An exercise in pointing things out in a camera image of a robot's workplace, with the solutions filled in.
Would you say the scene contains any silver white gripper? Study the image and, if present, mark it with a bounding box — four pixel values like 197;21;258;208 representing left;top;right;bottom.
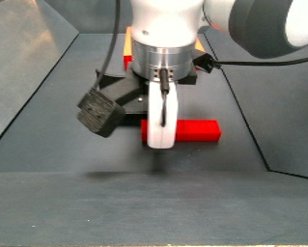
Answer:
131;40;195;149

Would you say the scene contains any red arch foam block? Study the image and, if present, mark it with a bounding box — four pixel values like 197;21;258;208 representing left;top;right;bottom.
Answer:
139;119;223;143

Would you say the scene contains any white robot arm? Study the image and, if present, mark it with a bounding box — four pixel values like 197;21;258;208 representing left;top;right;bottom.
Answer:
131;0;308;149

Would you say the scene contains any black curved fixture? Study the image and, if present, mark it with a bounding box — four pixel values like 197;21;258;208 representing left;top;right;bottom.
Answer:
98;69;149;125

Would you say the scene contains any orange foam shape board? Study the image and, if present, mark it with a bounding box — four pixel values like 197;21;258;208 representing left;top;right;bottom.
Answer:
123;26;206;70

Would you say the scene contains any black camera cable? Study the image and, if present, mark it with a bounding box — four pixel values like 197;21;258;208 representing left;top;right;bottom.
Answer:
93;0;122;92

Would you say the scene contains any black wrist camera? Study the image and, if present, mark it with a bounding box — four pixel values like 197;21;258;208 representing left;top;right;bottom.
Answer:
78;90;126;138

